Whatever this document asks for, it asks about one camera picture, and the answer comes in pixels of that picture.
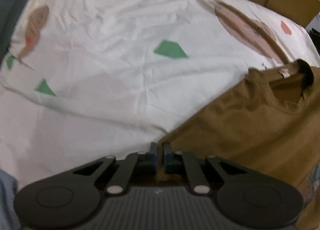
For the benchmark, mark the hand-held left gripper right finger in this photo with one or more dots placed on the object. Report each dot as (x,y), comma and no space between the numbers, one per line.
(167,161)

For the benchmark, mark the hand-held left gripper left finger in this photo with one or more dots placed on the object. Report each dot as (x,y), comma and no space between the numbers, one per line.
(154,161)

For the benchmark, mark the light blue denim garment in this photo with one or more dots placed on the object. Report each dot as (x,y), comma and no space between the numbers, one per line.
(7,200)

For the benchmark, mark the cream bear print blanket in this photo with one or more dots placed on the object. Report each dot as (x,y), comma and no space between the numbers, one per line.
(112,75)

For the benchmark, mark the brown printed t-shirt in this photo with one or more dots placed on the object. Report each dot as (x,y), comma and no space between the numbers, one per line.
(250,125)

